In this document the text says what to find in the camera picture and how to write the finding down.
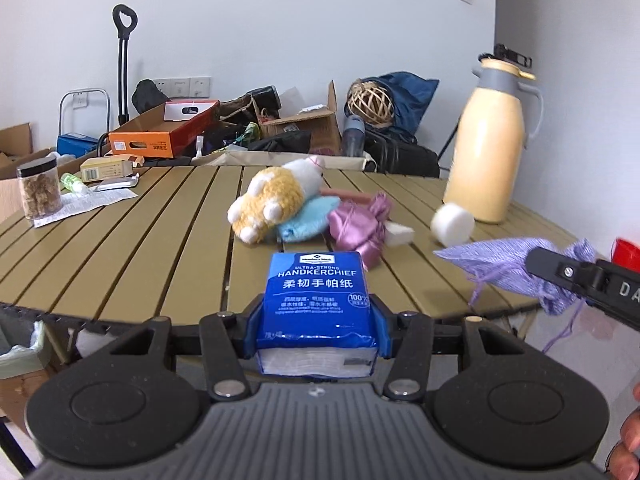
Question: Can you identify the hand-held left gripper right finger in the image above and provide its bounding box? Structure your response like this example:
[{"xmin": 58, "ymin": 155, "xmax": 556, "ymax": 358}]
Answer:
[{"xmin": 372, "ymin": 299, "xmax": 543, "ymax": 402}]

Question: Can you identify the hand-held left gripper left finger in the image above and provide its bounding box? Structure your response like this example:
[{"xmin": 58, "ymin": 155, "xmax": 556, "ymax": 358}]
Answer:
[{"xmin": 95, "ymin": 294, "xmax": 266, "ymax": 402}]

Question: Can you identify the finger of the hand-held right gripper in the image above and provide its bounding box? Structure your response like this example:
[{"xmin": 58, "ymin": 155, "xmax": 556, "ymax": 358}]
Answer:
[{"xmin": 525, "ymin": 246, "xmax": 606, "ymax": 306}]

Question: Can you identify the blue tissue pack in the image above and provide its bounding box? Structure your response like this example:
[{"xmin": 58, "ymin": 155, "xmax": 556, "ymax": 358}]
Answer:
[{"xmin": 256, "ymin": 251, "xmax": 379, "ymax": 377}]

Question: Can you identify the purple drawstring pouch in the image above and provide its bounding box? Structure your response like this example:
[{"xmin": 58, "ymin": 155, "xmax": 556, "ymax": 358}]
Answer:
[{"xmin": 432, "ymin": 237, "xmax": 598, "ymax": 353}]

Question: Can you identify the white wedge sponge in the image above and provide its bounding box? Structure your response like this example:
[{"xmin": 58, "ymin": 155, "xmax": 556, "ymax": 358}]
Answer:
[{"xmin": 382, "ymin": 222, "xmax": 417, "ymax": 248}]

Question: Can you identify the mauve satin cloth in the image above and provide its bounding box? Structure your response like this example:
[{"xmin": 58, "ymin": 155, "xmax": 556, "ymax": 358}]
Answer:
[{"xmin": 327, "ymin": 192, "xmax": 393, "ymax": 271}]

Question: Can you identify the light blue cloth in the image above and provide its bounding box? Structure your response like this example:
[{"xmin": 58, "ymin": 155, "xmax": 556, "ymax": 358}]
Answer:
[{"xmin": 276, "ymin": 195, "xmax": 343, "ymax": 241}]

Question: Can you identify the white round foam disc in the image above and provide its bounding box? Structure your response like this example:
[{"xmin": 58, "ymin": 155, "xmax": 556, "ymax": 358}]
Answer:
[{"xmin": 430, "ymin": 202, "xmax": 476, "ymax": 247}]

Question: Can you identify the yellow white plush toy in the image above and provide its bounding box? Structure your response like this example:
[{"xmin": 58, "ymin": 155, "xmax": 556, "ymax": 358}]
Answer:
[{"xmin": 227, "ymin": 156, "xmax": 326, "ymax": 245}]

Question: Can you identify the pink sponge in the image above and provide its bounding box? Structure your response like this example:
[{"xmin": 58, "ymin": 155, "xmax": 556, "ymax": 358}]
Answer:
[{"xmin": 320, "ymin": 187, "xmax": 376, "ymax": 206}]

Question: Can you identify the person's right hand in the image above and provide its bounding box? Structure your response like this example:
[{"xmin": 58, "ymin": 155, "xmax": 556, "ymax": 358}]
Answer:
[{"xmin": 606, "ymin": 382, "xmax": 640, "ymax": 480}]

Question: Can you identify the red object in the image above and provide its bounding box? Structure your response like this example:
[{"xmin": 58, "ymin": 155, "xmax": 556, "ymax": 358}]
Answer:
[{"xmin": 612, "ymin": 237, "xmax": 640, "ymax": 272}]

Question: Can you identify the tan folding table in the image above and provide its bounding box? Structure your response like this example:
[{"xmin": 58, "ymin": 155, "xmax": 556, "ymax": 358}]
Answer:
[{"xmin": 0, "ymin": 164, "xmax": 581, "ymax": 361}]

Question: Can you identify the yellow thermos jug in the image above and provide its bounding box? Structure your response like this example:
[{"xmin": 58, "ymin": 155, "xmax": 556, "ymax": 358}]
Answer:
[{"xmin": 442, "ymin": 52, "xmax": 543, "ymax": 225}]

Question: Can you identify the black fabric bag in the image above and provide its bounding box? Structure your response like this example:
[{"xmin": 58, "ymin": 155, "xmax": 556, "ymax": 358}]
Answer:
[{"xmin": 247, "ymin": 130, "xmax": 313, "ymax": 153}]

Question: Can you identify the grey water bottle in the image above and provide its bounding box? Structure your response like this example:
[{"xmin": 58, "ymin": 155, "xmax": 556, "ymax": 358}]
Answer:
[{"xmin": 342, "ymin": 115, "xmax": 366, "ymax": 158}]

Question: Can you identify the silver foil packet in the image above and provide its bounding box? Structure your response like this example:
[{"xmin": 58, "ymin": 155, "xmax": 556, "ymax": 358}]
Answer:
[{"xmin": 95, "ymin": 174, "xmax": 141, "ymax": 192}]

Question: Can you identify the printed paper sheet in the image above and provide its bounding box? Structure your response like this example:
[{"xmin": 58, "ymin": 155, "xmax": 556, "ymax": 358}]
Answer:
[{"xmin": 32, "ymin": 187, "xmax": 140, "ymax": 228}]

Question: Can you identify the open brown cardboard box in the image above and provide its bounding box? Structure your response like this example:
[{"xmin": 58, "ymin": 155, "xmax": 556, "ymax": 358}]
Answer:
[{"xmin": 252, "ymin": 80, "xmax": 343, "ymax": 153}]

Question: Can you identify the orange shoebox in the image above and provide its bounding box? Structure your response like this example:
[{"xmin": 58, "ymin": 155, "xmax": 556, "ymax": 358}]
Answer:
[{"xmin": 108, "ymin": 100, "xmax": 221, "ymax": 158}]

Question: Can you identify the pale yellow carton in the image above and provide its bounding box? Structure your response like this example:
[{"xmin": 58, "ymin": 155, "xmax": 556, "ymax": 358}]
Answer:
[{"xmin": 80, "ymin": 155, "xmax": 146, "ymax": 183}]

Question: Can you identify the wicker ball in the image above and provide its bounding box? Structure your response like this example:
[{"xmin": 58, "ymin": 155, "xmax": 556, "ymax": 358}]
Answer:
[{"xmin": 347, "ymin": 80, "xmax": 393, "ymax": 126}]

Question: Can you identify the white pink box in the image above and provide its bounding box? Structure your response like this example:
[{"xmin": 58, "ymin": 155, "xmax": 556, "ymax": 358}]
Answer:
[{"xmin": 164, "ymin": 100, "xmax": 221, "ymax": 123}]

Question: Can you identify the blue fabric bag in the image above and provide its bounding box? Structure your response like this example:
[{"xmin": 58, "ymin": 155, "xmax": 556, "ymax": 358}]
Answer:
[{"xmin": 357, "ymin": 71, "xmax": 440, "ymax": 143}]

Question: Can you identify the black case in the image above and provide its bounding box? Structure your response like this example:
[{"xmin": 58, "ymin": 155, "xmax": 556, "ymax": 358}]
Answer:
[{"xmin": 245, "ymin": 86, "xmax": 281, "ymax": 111}]

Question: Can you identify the small green bottle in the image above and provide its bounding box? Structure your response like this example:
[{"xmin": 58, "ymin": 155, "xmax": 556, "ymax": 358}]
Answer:
[{"xmin": 60, "ymin": 172, "xmax": 90, "ymax": 195}]

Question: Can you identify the clear jar black lid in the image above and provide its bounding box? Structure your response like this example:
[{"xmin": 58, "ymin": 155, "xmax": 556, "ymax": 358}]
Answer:
[{"xmin": 16, "ymin": 155, "xmax": 63, "ymax": 226}]

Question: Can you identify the black backpack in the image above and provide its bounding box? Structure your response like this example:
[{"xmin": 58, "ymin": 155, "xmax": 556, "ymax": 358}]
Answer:
[{"xmin": 132, "ymin": 79, "xmax": 171, "ymax": 116}]

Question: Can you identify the blue box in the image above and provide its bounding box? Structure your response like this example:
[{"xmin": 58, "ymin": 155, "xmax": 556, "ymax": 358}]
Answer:
[{"xmin": 56, "ymin": 132, "xmax": 101, "ymax": 157}]

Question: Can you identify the large cardboard box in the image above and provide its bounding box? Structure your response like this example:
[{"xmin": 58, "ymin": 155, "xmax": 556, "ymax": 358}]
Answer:
[{"xmin": 0, "ymin": 122, "xmax": 61, "ymax": 223}]

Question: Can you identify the black cart handle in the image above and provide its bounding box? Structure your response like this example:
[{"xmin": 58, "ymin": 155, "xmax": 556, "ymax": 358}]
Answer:
[{"xmin": 112, "ymin": 4, "xmax": 138, "ymax": 126}]

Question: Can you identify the silver folding frame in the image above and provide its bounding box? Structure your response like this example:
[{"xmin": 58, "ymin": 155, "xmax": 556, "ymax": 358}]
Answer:
[{"xmin": 59, "ymin": 88, "xmax": 111, "ymax": 151}]

